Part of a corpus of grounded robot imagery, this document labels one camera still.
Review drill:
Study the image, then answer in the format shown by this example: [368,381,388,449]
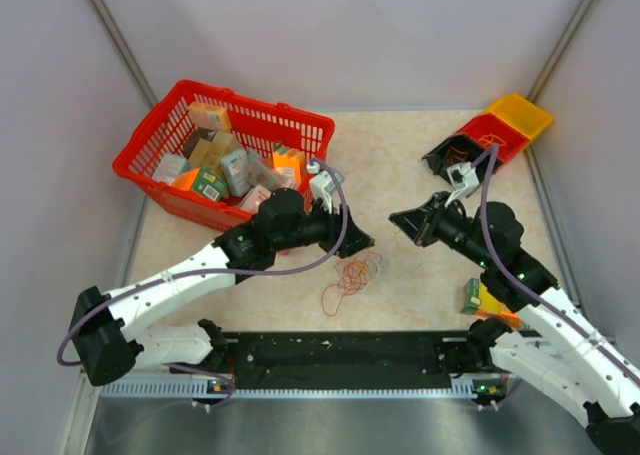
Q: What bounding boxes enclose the yellow plastic bin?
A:
[483,93,554,141]

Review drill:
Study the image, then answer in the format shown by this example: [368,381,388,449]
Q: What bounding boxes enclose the red plastic shopping basket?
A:
[112,80,335,231]

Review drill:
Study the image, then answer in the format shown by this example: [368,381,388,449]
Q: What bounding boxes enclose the red plastic bin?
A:
[457,114,527,173]

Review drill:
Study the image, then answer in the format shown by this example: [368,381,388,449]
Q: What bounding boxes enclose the pale blue box in basket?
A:
[221,148,251,197]

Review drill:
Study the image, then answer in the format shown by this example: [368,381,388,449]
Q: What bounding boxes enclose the pink white box in basket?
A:
[238,185,273,215]

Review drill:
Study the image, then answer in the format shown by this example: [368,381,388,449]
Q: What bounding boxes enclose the white wire tangle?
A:
[364,254,391,279]

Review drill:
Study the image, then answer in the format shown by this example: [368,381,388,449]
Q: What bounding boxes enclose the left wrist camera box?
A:
[307,161,344,213]

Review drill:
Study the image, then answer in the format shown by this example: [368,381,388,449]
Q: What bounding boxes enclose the tan box in basket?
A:
[188,131,242,176]

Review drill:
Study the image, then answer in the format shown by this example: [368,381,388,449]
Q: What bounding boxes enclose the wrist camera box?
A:
[307,161,344,213]
[445,162,480,207]

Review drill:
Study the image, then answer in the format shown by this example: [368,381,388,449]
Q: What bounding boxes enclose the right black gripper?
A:
[389,190,493,269]

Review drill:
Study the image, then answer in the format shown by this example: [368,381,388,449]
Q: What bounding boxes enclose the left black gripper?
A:
[273,193,374,259]

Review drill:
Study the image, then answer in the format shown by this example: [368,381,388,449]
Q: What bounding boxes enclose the bright orange pack in basket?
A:
[272,144,306,183]

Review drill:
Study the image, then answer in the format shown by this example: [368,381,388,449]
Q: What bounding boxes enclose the black plastic bin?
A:
[422,133,486,182]

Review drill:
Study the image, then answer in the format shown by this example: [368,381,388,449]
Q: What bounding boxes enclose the orange wire tangle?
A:
[320,254,384,319]

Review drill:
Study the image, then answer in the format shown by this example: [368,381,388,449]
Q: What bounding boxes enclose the green orange box in basket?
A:
[171,167,230,201]

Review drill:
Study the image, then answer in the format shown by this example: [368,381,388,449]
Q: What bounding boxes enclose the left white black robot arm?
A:
[63,189,375,386]

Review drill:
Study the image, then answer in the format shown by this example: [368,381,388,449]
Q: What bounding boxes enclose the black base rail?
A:
[104,331,516,405]

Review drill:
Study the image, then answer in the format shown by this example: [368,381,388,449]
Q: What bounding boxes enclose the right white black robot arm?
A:
[389,192,639,454]

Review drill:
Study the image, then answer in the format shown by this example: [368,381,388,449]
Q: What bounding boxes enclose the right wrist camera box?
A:
[445,162,480,207]

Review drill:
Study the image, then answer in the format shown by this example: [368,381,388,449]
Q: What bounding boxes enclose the green orange sponge pack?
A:
[460,278,524,329]

